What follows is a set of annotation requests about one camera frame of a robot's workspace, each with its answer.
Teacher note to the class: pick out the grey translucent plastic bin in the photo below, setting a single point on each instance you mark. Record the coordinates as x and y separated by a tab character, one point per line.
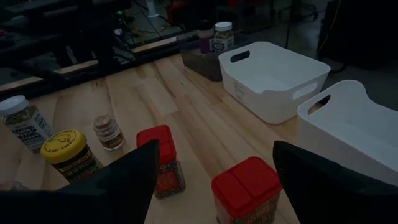
202	65

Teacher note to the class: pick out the white plastic bin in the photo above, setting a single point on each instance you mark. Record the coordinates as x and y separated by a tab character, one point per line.
267	90
357	133

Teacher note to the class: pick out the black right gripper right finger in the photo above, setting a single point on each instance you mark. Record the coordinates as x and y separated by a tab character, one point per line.
335	196

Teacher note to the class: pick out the red-lid spice jar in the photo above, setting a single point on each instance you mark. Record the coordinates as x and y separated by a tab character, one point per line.
166	149
245	186

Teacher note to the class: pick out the white-lid seasoning jar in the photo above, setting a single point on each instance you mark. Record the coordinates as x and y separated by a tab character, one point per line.
25	124
223	35

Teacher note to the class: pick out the black metal table frame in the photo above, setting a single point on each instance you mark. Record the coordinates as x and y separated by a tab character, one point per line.
93	74

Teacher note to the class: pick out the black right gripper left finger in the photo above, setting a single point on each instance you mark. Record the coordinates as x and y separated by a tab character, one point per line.
93	202

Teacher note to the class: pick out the yellow-lid black spice can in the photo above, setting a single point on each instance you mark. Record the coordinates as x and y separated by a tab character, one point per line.
63	146

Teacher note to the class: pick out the small cork-top glass jar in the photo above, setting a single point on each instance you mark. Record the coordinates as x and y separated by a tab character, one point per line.
108	133

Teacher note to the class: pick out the purple-label dark-lid spice jar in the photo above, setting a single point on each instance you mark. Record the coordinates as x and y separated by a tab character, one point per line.
206	42

